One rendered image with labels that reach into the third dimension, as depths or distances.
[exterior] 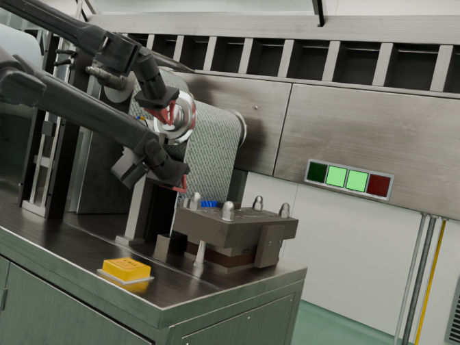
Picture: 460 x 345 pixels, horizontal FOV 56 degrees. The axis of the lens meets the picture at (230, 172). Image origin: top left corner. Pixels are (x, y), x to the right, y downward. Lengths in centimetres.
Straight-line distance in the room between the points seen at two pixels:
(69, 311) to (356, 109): 90
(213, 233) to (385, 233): 271
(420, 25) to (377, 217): 249
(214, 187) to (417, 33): 70
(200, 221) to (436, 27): 79
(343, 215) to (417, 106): 254
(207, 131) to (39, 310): 61
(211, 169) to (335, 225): 260
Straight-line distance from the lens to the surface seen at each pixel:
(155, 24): 180
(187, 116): 114
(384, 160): 125
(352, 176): 126
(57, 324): 108
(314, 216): 381
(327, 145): 130
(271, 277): 115
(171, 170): 107
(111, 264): 92
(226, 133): 127
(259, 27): 150
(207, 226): 104
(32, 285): 115
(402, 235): 361
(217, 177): 127
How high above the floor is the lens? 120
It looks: 3 degrees down
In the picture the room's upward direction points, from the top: 12 degrees clockwise
